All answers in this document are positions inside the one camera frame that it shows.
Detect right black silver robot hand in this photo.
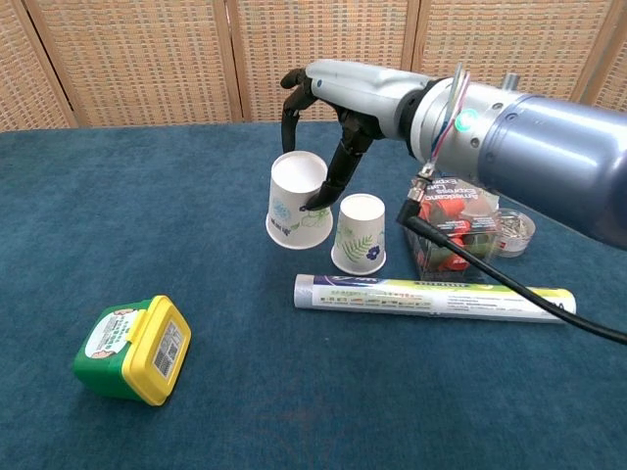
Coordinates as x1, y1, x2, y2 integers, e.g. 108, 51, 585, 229
279, 59, 432, 211

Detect white paper cup flower print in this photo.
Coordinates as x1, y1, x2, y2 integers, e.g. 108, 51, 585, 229
265, 150, 335, 252

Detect woven folding screen panel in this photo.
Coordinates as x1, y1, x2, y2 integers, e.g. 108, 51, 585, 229
225, 0, 420, 123
404, 0, 627, 117
22, 0, 245, 129
0, 0, 79, 132
585, 33, 627, 114

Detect white paper cup fern print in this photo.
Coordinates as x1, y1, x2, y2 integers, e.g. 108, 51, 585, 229
330, 193, 388, 276

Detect clear coffee capsule box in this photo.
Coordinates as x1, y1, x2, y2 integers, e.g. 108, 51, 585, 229
402, 173, 504, 283

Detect white green wrapped roll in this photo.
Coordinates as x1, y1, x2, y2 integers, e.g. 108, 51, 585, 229
293, 273, 577, 325

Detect clear round paperclip container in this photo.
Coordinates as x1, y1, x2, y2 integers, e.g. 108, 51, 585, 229
494, 207, 537, 259

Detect blue carpet table mat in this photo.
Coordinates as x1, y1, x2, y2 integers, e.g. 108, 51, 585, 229
0, 119, 627, 470

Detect green box with yellow lid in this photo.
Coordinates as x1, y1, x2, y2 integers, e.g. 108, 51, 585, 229
72, 294, 193, 407

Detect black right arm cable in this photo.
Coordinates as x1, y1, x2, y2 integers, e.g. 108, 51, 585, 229
395, 170, 627, 344

